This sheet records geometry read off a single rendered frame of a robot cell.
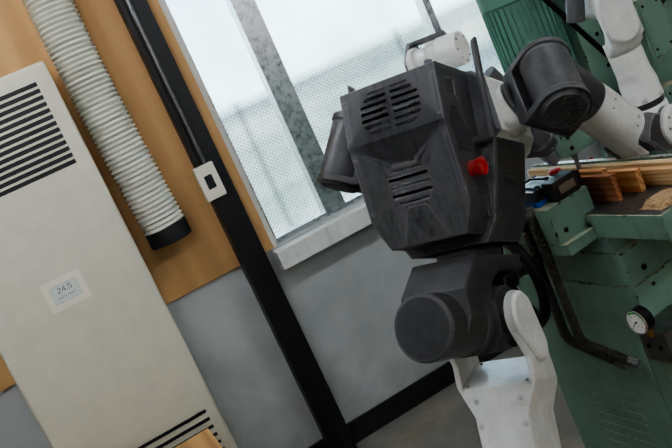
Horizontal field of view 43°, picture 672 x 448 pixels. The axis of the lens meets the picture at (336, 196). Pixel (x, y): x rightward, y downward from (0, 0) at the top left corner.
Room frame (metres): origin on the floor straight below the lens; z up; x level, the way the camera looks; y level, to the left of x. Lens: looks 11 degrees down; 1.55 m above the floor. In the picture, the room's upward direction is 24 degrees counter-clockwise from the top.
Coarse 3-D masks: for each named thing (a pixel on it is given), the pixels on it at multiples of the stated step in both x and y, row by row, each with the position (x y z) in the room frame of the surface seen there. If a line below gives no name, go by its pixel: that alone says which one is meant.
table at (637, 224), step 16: (624, 192) 1.96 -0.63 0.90; (640, 192) 1.91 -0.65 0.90; (656, 192) 1.87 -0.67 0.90; (608, 208) 1.90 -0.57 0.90; (624, 208) 1.86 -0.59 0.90; (592, 224) 1.92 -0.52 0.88; (608, 224) 1.87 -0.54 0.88; (624, 224) 1.83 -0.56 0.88; (640, 224) 1.78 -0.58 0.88; (656, 224) 1.74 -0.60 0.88; (576, 240) 1.89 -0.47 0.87; (592, 240) 1.90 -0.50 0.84
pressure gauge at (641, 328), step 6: (636, 306) 1.82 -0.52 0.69; (642, 306) 1.81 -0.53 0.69; (630, 312) 1.81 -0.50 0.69; (636, 312) 1.79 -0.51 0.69; (642, 312) 1.79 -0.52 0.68; (648, 312) 1.79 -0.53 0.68; (630, 318) 1.82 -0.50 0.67; (636, 318) 1.80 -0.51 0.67; (642, 318) 1.78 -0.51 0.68; (648, 318) 1.78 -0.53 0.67; (630, 324) 1.83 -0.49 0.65; (636, 324) 1.81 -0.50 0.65; (642, 324) 1.79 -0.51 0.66; (648, 324) 1.78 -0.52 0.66; (654, 324) 1.79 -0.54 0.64; (636, 330) 1.81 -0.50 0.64; (642, 330) 1.80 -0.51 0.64; (648, 330) 1.79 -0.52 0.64; (648, 336) 1.82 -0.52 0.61
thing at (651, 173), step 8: (640, 168) 1.96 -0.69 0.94; (648, 168) 1.93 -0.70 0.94; (656, 168) 1.91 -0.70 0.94; (664, 168) 1.88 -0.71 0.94; (648, 176) 1.93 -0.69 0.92; (656, 176) 1.91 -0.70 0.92; (664, 176) 1.88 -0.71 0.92; (648, 184) 1.93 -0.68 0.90; (656, 184) 1.91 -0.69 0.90; (664, 184) 1.89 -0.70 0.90
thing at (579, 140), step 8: (560, 136) 2.09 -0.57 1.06; (576, 136) 2.10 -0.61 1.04; (584, 136) 2.11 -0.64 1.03; (560, 144) 2.09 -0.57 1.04; (568, 144) 2.09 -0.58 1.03; (576, 144) 2.10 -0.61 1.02; (584, 144) 2.11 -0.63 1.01; (560, 152) 2.10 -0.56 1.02; (568, 152) 2.09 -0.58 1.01; (576, 152) 2.10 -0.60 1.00
